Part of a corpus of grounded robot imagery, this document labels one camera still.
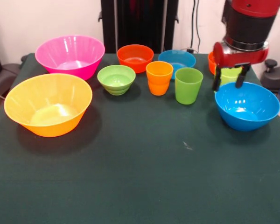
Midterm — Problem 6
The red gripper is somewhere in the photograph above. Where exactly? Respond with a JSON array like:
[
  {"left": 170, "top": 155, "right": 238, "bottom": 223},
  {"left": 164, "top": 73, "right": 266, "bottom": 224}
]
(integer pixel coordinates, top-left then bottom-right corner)
[{"left": 211, "top": 42, "right": 269, "bottom": 92}]

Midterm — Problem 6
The lime yellow cup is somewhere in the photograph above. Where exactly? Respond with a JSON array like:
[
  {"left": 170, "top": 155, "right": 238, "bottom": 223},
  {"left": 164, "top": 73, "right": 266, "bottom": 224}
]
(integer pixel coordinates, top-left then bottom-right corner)
[{"left": 214, "top": 67, "right": 242, "bottom": 94}]

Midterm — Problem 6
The medium blue bowl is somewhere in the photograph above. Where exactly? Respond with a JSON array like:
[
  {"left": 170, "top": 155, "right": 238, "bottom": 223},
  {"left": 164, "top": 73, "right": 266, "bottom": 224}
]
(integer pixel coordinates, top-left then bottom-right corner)
[{"left": 215, "top": 81, "right": 280, "bottom": 132}]

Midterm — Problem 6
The large orange bowl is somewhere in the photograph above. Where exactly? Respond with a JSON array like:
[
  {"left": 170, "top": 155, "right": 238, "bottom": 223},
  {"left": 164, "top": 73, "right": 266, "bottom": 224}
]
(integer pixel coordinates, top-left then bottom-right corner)
[{"left": 4, "top": 73, "right": 93, "bottom": 138}]

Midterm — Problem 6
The red-orange bowl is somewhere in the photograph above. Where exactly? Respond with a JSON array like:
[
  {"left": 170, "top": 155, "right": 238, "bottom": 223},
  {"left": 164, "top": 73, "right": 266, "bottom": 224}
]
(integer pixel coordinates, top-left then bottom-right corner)
[
  {"left": 116, "top": 44, "right": 154, "bottom": 74},
  {"left": 208, "top": 51, "right": 217, "bottom": 75}
]

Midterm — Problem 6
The green cup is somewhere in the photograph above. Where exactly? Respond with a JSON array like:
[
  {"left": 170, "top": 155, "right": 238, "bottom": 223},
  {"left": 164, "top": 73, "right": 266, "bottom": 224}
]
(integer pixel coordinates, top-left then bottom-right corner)
[{"left": 175, "top": 67, "right": 204, "bottom": 105}]

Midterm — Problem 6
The small blue bowl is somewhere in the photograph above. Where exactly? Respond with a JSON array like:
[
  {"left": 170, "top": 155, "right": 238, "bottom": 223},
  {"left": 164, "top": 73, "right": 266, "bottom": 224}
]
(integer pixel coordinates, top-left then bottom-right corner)
[{"left": 158, "top": 49, "right": 196, "bottom": 81}]

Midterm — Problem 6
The orange cup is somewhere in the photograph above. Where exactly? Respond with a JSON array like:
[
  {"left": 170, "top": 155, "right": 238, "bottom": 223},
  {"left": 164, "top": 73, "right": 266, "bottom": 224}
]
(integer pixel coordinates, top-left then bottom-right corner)
[{"left": 146, "top": 61, "right": 174, "bottom": 96}]

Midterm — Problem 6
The small green bowl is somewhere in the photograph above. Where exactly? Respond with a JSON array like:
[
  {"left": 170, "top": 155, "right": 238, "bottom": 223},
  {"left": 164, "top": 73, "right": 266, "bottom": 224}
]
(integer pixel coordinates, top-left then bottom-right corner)
[{"left": 97, "top": 64, "right": 136, "bottom": 96}]

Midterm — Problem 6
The dark green tablecloth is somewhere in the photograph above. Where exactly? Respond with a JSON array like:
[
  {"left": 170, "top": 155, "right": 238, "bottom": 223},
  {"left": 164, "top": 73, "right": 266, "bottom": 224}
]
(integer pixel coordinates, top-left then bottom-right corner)
[{"left": 0, "top": 52, "right": 280, "bottom": 224}]

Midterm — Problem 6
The large pink bowl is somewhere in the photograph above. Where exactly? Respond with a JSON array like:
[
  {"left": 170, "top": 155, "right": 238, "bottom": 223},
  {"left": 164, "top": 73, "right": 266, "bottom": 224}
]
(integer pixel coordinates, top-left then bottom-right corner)
[{"left": 35, "top": 35, "right": 105, "bottom": 81}]

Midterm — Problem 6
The grey pedestal foot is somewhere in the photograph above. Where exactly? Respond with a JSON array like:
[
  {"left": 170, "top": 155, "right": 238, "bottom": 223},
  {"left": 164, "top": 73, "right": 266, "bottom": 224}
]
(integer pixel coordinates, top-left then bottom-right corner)
[
  {"left": 0, "top": 63, "right": 23, "bottom": 98},
  {"left": 260, "top": 59, "right": 280, "bottom": 94}
]

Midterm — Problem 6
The black wall cable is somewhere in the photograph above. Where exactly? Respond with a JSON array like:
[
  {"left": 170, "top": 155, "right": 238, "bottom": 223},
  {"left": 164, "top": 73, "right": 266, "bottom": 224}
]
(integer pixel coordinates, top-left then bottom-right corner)
[{"left": 190, "top": 0, "right": 201, "bottom": 51}]

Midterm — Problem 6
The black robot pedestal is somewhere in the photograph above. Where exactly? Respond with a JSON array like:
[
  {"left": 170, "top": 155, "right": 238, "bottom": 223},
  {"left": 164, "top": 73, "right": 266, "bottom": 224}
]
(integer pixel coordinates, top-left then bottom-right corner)
[{"left": 98, "top": 0, "right": 179, "bottom": 54}]

